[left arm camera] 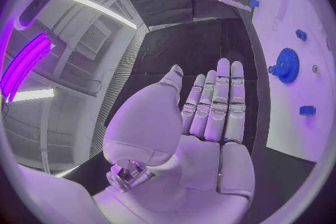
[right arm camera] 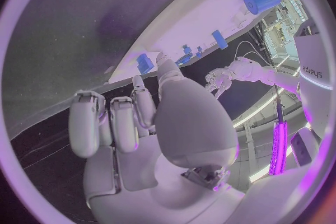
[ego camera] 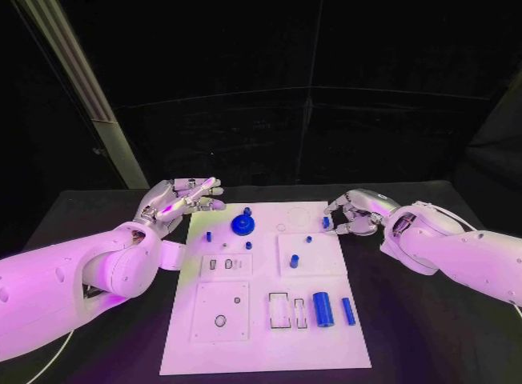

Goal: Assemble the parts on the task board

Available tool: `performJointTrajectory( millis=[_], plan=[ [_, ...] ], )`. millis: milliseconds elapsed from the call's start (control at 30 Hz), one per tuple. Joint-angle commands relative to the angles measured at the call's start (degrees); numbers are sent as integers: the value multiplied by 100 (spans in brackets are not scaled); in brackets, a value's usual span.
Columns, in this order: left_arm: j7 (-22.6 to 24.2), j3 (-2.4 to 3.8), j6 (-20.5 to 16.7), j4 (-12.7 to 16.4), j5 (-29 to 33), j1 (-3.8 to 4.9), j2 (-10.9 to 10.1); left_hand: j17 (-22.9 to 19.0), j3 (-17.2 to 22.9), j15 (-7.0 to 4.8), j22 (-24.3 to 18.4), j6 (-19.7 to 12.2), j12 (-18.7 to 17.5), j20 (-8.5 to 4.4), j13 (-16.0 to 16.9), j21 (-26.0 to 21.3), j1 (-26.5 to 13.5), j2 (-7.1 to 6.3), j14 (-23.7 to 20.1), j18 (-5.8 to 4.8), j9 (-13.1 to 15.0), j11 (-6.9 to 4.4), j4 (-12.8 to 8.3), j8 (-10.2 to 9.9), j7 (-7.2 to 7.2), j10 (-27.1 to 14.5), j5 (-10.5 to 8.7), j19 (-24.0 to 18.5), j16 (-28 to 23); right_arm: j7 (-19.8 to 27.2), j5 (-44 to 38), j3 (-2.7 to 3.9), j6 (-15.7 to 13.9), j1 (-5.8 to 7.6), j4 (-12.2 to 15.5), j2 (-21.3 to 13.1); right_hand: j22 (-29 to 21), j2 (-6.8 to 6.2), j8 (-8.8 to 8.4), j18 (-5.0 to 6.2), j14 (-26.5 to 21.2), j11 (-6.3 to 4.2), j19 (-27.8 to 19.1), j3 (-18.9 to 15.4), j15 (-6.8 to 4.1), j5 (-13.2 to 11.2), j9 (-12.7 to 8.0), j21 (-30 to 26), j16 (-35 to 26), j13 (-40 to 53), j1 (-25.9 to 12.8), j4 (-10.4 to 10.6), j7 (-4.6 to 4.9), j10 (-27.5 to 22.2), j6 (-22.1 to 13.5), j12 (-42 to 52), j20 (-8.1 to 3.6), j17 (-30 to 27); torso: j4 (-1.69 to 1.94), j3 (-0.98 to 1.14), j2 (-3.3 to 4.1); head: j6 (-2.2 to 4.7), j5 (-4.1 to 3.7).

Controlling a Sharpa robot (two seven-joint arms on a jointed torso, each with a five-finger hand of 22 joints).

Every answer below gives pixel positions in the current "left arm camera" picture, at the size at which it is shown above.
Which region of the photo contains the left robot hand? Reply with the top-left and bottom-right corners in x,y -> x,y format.
91,58 -> 256,224

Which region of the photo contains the white task board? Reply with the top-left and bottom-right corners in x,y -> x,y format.
250,0 -> 336,163

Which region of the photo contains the blue plug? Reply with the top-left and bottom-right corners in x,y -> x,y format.
295,29 -> 308,41

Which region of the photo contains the blue gear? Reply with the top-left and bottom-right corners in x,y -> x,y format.
276,48 -> 301,83

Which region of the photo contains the glowing light bar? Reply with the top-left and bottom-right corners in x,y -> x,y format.
0,31 -> 53,105

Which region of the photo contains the blue rectangular block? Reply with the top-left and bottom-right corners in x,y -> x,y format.
298,105 -> 316,116

